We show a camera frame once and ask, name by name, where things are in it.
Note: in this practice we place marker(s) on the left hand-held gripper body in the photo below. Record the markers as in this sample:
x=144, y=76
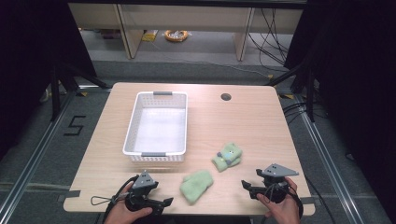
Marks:
x=144, y=182

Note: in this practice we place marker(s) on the grey table grommet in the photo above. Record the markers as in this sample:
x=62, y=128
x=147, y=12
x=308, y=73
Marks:
x=226, y=96

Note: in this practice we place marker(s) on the person's left hand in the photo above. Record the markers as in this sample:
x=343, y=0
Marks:
x=123, y=214

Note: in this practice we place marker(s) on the aluminium floor rail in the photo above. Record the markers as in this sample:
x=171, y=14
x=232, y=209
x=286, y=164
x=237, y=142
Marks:
x=34, y=155
x=327, y=155

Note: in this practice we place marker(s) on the black curtain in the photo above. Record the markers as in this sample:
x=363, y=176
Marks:
x=31, y=62
x=358, y=77

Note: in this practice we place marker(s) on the grey tape strip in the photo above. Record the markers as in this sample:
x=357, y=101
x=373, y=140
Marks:
x=72, y=194
x=308, y=200

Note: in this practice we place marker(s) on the plain green fuzzy sock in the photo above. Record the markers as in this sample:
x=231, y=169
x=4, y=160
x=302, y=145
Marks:
x=196, y=186

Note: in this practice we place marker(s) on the green fuzzy sock with face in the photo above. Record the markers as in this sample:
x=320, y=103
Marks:
x=227, y=157

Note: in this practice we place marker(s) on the white plastic basket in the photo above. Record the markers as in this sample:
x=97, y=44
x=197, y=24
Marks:
x=158, y=130

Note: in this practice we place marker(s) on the yellow packet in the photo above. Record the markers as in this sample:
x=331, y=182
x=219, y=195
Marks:
x=150, y=36

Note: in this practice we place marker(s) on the black metal stand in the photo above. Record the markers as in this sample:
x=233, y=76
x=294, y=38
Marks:
x=55, y=93
x=309, y=93

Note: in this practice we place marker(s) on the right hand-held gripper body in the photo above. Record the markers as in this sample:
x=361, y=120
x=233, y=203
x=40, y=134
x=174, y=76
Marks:
x=275, y=186

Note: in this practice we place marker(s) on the person's right hand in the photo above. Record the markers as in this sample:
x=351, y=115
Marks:
x=285, y=211

